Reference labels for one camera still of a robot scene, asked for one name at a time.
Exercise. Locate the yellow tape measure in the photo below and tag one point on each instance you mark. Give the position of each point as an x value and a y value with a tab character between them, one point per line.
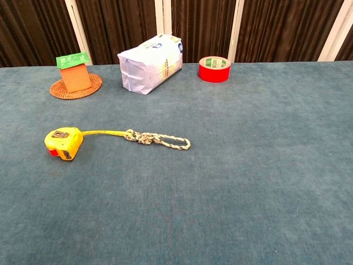
64	141

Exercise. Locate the red tape roll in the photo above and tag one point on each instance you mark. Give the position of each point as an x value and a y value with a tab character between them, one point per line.
213	73

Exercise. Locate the teal table cloth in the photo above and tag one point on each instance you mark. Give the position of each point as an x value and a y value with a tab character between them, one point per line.
220	179

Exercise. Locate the white paper-wrapped package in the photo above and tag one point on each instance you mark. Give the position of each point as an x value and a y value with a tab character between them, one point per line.
150	66

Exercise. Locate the round woven rattan coaster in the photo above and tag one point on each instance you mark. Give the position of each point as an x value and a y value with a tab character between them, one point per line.
93	82

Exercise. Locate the orange carton with green top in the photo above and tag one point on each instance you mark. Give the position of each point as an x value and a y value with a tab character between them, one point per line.
75	76

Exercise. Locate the dark brown curtain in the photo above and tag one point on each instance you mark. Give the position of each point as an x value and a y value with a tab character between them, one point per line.
124	25

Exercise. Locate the white frame post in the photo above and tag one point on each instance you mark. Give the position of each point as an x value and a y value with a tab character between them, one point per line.
335	33
163	16
78	30
235	27

